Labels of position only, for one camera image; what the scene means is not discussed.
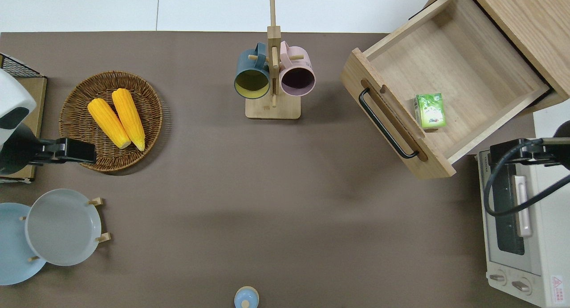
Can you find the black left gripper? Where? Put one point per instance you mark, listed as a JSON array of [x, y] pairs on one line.
[[20, 156]]

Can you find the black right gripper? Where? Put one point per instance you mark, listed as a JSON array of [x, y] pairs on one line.
[[563, 156]]

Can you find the light wooden drawer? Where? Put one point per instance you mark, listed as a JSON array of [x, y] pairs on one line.
[[454, 58]]

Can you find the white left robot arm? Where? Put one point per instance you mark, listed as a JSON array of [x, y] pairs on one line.
[[15, 92]]

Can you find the yellow corn cob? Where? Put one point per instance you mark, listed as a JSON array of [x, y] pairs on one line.
[[129, 119], [108, 122]]

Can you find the round brown wicker tray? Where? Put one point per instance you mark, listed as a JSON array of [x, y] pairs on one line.
[[82, 99]]

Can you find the grey plate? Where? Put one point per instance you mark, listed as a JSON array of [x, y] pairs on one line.
[[62, 228]]

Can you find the white toaster oven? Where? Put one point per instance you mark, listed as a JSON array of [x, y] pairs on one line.
[[550, 237]]

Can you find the wooden plate rack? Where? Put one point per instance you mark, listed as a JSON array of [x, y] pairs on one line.
[[103, 237]]

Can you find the small green carton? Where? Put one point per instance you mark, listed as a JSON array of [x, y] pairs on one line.
[[431, 111]]

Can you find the light blue plate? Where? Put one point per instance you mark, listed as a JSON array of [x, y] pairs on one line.
[[11, 254]]

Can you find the light wooden cabinet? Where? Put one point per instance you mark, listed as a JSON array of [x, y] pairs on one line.
[[530, 23]]

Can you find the dark blue mug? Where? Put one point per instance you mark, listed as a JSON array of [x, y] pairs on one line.
[[250, 65]]

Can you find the brown table mat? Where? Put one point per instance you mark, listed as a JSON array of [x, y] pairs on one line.
[[267, 201]]

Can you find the wooden mug tree stand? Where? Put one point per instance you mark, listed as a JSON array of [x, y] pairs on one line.
[[273, 105]]

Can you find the small blue bell button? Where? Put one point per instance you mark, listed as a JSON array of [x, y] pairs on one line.
[[246, 297]]

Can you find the pink mug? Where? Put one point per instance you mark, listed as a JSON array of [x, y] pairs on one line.
[[299, 61]]

